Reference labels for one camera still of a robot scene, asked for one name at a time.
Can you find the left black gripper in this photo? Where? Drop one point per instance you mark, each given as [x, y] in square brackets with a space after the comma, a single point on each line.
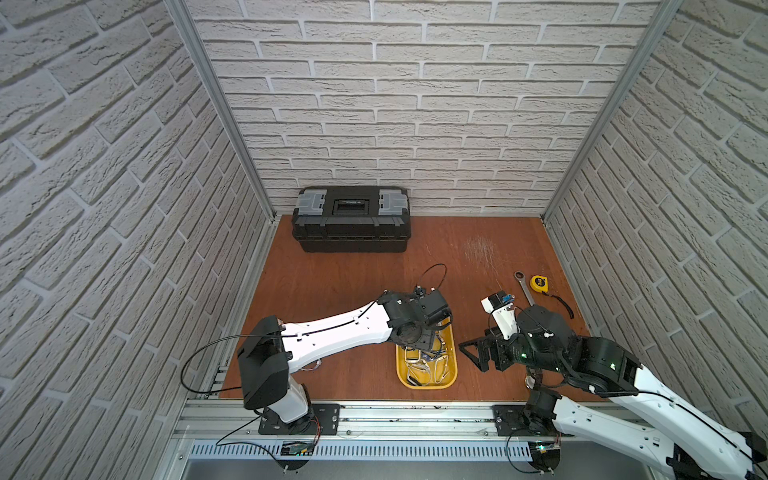
[429, 339]

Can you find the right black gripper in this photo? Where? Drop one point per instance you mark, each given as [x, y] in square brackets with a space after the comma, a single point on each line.
[493, 343]

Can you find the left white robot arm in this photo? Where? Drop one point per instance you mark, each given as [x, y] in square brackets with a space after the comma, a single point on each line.
[275, 350]

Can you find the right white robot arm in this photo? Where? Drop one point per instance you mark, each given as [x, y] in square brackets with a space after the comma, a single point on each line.
[676, 438]

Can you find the yellow plastic storage tray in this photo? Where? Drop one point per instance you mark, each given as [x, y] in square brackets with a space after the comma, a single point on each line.
[436, 367]

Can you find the patterned white band watch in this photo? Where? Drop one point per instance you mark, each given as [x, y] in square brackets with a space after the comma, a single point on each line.
[413, 380]

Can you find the yellow tape measure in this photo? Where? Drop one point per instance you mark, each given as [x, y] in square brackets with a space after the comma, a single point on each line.
[540, 284]

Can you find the silver ratchet wrench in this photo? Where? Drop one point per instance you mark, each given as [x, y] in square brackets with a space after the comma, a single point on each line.
[523, 282]

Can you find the black plastic toolbox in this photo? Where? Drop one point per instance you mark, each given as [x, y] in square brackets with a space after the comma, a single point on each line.
[352, 219]

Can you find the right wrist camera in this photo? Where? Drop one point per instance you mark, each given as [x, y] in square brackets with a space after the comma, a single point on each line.
[500, 306]

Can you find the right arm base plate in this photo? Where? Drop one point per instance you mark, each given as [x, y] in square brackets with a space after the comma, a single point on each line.
[511, 420]

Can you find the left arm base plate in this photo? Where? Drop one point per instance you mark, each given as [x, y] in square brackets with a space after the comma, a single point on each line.
[322, 418]

